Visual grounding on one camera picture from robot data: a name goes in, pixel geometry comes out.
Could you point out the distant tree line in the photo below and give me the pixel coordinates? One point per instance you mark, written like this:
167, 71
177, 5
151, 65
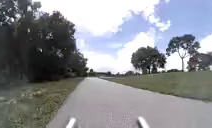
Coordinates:
110, 73

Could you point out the grey asphalt path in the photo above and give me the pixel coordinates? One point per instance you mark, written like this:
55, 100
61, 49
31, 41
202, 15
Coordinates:
107, 103

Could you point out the round dark tree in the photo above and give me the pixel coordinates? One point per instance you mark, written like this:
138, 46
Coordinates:
148, 59

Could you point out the dark wood of trees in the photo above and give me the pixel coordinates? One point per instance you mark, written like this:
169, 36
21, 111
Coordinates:
44, 50

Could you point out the robot's own part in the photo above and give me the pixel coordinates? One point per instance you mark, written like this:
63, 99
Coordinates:
71, 123
143, 122

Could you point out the open grass slope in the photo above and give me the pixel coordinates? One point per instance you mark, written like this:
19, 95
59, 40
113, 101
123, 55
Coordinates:
180, 85

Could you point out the tall pale-trunked tree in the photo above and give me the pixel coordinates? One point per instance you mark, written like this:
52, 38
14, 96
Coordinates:
182, 45

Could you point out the grass verge beside wood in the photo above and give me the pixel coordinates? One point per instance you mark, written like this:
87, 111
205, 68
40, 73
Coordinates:
30, 103

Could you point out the low spreading tree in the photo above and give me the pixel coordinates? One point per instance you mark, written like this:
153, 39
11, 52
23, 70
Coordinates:
201, 60

